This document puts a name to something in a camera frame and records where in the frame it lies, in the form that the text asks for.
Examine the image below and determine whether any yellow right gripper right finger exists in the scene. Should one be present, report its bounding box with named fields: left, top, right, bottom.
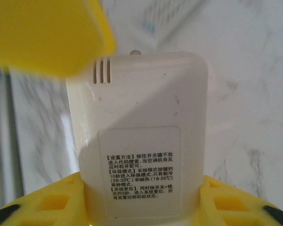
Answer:
left=199, top=175, right=283, bottom=226

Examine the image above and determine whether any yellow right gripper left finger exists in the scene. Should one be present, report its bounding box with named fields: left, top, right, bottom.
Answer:
left=0, top=173, right=92, bottom=226

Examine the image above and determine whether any small white remote control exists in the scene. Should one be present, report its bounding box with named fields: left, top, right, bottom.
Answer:
left=65, top=49, right=208, bottom=226

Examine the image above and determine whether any aluminium mounting rail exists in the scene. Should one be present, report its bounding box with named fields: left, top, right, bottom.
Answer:
left=0, top=68, right=17, bottom=212

